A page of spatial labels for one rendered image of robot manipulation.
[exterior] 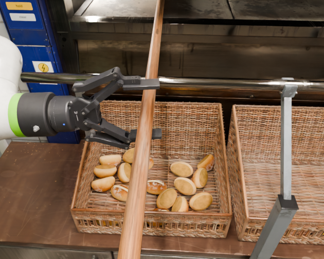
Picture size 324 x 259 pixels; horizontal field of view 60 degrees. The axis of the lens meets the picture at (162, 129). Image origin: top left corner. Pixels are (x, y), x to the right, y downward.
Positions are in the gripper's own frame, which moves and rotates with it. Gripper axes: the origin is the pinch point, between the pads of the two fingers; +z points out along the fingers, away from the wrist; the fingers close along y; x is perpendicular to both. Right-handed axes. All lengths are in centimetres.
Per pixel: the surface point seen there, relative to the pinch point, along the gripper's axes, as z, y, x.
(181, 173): 9, 57, -35
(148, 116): -1.0, 0.3, 1.5
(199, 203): 15, 57, -19
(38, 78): -31.4, 2.0, -20.4
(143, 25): -4, 0, -56
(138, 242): -1.8, 2.5, 28.0
